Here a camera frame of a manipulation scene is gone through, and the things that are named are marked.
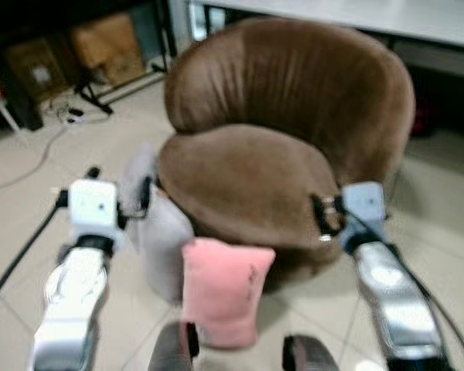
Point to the grey robot leg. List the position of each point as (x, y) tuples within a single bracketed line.
[(309, 355), (172, 349)]

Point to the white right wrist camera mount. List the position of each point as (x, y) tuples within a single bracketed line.
[(365, 204)]

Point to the brown suede armchair sofa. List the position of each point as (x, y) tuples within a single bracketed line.
[(278, 85)]

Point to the black cabinet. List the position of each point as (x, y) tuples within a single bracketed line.
[(15, 104)]

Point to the white power strip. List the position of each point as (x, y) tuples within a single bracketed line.
[(73, 115)]

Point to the grey pillow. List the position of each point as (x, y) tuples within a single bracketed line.
[(162, 239)]

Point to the grey left robot leg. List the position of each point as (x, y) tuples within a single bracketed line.
[(172, 349)]

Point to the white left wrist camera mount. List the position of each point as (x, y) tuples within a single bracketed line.
[(93, 207)]

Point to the large light cardboard box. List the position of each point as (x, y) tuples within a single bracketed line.
[(108, 46)]

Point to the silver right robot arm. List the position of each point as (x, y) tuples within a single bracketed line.
[(390, 297)]

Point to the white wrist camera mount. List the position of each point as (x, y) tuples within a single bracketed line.
[(365, 204), (93, 207)]

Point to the black metal stand leg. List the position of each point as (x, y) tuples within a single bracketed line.
[(97, 97)]

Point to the dark labelled cardboard box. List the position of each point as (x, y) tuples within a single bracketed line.
[(37, 71)]

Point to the red object under table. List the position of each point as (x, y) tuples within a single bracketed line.
[(423, 122)]

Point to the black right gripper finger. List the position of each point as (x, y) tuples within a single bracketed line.
[(317, 212)]

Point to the grey right robot leg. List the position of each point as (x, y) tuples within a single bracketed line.
[(309, 355)]

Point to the pink pillow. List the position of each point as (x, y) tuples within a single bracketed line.
[(220, 290)]

